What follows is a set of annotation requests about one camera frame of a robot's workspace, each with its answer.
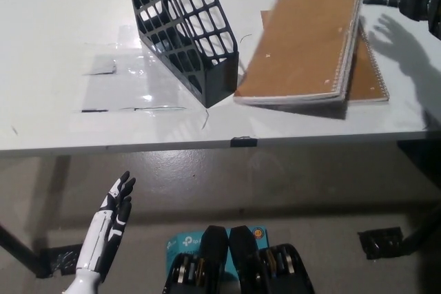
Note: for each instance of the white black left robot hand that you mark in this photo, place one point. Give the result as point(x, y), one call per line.
point(103, 228)

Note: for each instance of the transparent plastic sheet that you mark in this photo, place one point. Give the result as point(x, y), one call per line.
point(113, 94)

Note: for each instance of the teal cardboard box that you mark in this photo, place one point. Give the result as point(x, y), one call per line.
point(182, 244)

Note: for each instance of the black table leg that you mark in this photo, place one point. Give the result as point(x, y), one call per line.
point(427, 159)
point(19, 247)

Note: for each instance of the black lattice book holder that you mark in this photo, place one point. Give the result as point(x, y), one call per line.
point(220, 80)

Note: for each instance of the black table edge clip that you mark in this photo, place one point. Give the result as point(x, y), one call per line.
point(244, 142)

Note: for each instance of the grey paper patch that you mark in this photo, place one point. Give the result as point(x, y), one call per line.
point(101, 65)

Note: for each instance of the thin brown spiral notebook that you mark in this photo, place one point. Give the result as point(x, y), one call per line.
point(365, 77)

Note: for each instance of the thick brown spiral notebook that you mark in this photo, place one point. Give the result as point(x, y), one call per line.
point(296, 49)

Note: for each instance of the black floor tape patch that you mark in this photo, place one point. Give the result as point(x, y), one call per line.
point(379, 242)
point(63, 259)

